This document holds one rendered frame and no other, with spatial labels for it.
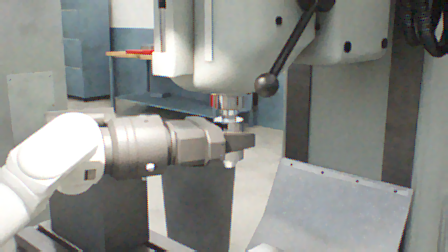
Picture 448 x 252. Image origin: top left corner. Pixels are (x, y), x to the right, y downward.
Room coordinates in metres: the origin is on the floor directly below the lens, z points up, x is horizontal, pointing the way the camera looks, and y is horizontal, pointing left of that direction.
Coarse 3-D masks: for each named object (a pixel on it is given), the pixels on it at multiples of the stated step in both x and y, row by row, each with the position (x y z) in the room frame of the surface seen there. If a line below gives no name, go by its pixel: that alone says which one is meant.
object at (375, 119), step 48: (432, 0) 0.87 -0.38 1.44; (288, 96) 1.07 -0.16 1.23; (336, 96) 0.99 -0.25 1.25; (384, 96) 0.92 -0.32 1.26; (432, 96) 0.87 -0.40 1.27; (288, 144) 1.07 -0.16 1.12; (336, 144) 0.99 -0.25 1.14; (384, 144) 0.91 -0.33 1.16; (432, 144) 0.87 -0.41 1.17; (432, 192) 0.87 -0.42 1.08; (432, 240) 0.87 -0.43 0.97
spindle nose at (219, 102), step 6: (216, 96) 0.69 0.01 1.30; (222, 96) 0.68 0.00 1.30; (228, 96) 0.68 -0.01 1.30; (234, 96) 0.68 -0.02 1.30; (240, 96) 0.68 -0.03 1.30; (216, 102) 0.69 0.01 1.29; (222, 102) 0.68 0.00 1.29; (228, 102) 0.68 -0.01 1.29; (234, 102) 0.68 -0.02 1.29; (240, 102) 0.68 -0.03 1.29; (216, 108) 0.69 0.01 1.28; (222, 108) 0.68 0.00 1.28; (228, 108) 0.68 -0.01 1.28; (234, 108) 0.68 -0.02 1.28; (240, 108) 0.68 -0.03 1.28
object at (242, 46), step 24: (216, 0) 0.60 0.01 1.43; (240, 0) 0.59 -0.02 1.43; (264, 0) 0.60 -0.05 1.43; (288, 0) 0.64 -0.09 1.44; (216, 24) 0.60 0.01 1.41; (240, 24) 0.59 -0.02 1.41; (264, 24) 0.60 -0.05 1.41; (288, 24) 0.64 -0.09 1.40; (312, 24) 0.69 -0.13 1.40; (216, 48) 0.60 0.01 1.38; (240, 48) 0.59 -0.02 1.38; (264, 48) 0.61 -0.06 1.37; (216, 72) 0.61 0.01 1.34; (240, 72) 0.61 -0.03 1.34; (264, 72) 0.64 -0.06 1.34
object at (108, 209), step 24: (96, 192) 0.88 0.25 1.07; (120, 192) 0.91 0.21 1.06; (144, 192) 0.95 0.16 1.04; (72, 216) 0.95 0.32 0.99; (96, 216) 0.89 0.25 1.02; (120, 216) 0.91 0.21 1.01; (144, 216) 0.95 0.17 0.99; (72, 240) 0.96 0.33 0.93; (96, 240) 0.89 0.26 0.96; (120, 240) 0.90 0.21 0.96; (144, 240) 0.95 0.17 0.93
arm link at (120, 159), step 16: (48, 112) 0.63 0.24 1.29; (64, 112) 0.64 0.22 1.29; (80, 112) 0.65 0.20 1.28; (96, 112) 0.65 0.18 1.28; (112, 112) 0.66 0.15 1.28; (112, 128) 0.61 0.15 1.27; (128, 128) 0.62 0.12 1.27; (112, 144) 0.60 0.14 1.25; (128, 144) 0.60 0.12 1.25; (96, 160) 0.58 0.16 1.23; (112, 160) 0.60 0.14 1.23; (128, 160) 0.60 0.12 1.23; (80, 176) 0.60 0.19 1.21; (96, 176) 0.61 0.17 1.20; (128, 176) 0.61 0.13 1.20; (64, 192) 0.62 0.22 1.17; (80, 192) 0.63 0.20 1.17
